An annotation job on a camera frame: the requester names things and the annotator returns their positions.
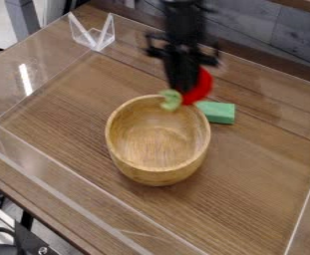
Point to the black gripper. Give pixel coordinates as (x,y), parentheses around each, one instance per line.
(174,51)

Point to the red plush strawberry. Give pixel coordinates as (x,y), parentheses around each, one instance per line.
(174,98)

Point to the green sponge block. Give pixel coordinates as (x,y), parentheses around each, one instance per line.
(220,113)

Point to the wooden bowl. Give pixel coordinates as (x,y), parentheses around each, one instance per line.
(157,146)

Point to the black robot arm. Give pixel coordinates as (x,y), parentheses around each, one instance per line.
(183,21)

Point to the black clamp base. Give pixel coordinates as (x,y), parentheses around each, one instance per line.
(26,243)

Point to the clear acrylic tray enclosure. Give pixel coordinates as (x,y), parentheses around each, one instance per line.
(134,181)

